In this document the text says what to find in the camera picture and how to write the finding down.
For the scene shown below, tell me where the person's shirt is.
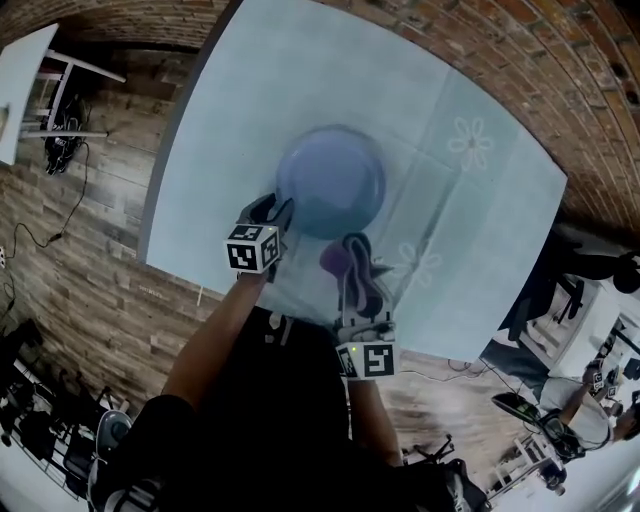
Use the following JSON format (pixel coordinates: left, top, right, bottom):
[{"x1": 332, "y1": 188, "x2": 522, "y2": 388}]
[{"x1": 89, "y1": 304, "x2": 481, "y2": 512}]

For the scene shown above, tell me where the light blue flowered tablecloth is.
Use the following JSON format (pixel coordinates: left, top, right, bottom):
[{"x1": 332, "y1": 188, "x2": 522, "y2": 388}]
[{"x1": 137, "y1": 0, "x2": 569, "y2": 364}]

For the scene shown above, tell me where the black floor cable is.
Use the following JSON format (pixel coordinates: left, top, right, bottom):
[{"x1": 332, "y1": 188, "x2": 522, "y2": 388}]
[{"x1": 12, "y1": 142, "x2": 91, "y2": 256}]

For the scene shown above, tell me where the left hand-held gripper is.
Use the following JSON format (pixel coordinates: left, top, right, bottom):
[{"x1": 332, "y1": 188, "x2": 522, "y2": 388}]
[{"x1": 224, "y1": 193, "x2": 297, "y2": 282}]

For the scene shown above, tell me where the black gear bundle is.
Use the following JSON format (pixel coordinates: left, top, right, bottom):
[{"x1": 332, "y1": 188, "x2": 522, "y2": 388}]
[{"x1": 44, "y1": 97, "x2": 87, "y2": 176}]

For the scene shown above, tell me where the white stool frame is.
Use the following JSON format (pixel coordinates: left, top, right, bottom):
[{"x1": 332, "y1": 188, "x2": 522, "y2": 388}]
[{"x1": 33, "y1": 69, "x2": 69, "y2": 124}]

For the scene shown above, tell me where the person's left forearm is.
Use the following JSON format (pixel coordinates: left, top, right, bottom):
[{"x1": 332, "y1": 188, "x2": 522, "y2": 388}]
[{"x1": 160, "y1": 272, "x2": 271, "y2": 416}]

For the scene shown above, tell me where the purple grey cloth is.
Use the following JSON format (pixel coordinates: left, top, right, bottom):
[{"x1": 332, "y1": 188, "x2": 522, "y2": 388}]
[{"x1": 319, "y1": 232, "x2": 394, "y2": 321}]

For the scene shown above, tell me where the black equipment rack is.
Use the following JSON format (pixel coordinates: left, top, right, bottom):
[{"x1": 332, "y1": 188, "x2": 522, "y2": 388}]
[{"x1": 0, "y1": 319, "x2": 101, "y2": 501}]

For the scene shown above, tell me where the person's right forearm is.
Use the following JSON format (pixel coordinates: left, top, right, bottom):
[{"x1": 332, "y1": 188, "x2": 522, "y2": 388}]
[{"x1": 346, "y1": 377, "x2": 404, "y2": 469}]

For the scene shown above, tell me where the white side table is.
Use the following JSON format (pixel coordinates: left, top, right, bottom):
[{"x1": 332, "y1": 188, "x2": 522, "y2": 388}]
[{"x1": 0, "y1": 22, "x2": 126, "y2": 166}]

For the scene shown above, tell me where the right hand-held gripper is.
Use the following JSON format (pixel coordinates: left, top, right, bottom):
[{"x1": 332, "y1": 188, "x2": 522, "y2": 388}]
[{"x1": 333, "y1": 271, "x2": 397, "y2": 382}]

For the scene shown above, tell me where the black roll bag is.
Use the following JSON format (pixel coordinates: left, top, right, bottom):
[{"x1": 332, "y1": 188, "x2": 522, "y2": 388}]
[{"x1": 552, "y1": 222, "x2": 640, "y2": 296}]

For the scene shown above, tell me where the white desk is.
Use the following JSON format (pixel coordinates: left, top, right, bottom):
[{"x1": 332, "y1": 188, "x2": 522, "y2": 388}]
[{"x1": 519, "y1": 279, "x2": 640, "y2": 381}]

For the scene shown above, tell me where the grey white robot shell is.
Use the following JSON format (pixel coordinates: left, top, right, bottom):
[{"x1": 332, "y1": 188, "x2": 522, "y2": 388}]
[{"x1": 88, "y1": 409, "x2": 134, "y2": 501}]

